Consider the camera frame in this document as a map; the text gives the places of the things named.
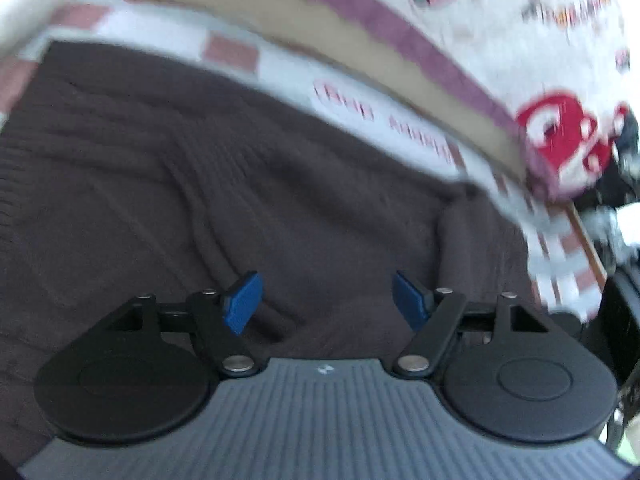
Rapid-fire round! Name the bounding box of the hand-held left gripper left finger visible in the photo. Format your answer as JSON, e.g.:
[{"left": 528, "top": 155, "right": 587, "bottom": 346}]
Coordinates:
[{"left": 100, "top": 271, "right": 264, "bottom": 377}]

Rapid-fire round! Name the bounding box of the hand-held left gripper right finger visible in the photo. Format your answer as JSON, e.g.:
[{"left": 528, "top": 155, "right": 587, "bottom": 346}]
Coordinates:
[{"left": 391, "top": 270, "right": 556, "bottom": 378}]

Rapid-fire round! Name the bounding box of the brown cable knit sweater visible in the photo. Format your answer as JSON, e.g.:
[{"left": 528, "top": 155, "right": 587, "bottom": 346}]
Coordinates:
[{"left": 0, "top": 42, "right": 551, "bottom": 461}]

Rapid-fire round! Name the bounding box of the bear print quilt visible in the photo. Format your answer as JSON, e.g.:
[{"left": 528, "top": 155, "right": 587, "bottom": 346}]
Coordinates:
[{"left": 220, "top": 0, "right": 636, "bottom": 201}]

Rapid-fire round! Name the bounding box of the checkered rug with dog print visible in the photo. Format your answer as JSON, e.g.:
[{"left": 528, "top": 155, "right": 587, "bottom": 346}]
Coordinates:
[{"left": 0, "top": 0, "right": 608, "bottom": 321}]

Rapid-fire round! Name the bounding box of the beige bed base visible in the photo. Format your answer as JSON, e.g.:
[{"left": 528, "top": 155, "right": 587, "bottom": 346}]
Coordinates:
[{"left": 75, "top": 0, "right": 526, "bottom": 181}]

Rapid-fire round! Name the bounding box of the white folded garment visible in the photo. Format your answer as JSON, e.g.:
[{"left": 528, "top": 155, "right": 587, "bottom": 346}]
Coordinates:
[{"left": 0, "top": 0, "right": 78, "bottom": 56}]

